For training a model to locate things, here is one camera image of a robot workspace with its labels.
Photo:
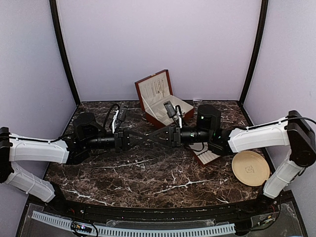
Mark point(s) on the white slotted cable duct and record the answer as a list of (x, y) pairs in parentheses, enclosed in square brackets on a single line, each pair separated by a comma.
[(124, 229)]

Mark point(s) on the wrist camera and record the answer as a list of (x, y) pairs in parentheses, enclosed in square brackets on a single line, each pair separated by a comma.
[(174, 113), (119, 118)]

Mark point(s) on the left black frame post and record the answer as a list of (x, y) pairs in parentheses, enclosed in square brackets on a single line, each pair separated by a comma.
[(62, 50)]

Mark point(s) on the red jewelry tray insert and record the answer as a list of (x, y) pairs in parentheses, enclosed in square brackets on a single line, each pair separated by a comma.
[(201, 153)]

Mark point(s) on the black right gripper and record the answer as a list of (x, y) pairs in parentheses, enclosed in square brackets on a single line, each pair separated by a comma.
[(176, 142)]

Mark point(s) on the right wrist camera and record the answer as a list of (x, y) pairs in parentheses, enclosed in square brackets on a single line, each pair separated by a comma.
[(174, 113)]

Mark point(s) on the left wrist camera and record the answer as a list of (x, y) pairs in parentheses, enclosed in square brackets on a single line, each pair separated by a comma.
[(119, 118)]

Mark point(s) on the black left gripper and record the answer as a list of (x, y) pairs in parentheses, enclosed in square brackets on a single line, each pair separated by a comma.
[(120, 140)]

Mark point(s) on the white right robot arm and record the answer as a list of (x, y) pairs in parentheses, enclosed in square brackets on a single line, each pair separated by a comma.
[(292, 130)]

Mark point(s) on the red wooden jewelry box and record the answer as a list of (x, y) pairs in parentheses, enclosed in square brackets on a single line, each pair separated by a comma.
[(153, 91)]

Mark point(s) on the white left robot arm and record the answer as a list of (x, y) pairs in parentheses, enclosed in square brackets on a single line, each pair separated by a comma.
[(70, 149)]

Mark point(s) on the beige round plate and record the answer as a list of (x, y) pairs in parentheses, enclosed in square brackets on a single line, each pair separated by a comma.
[(250, 168)]

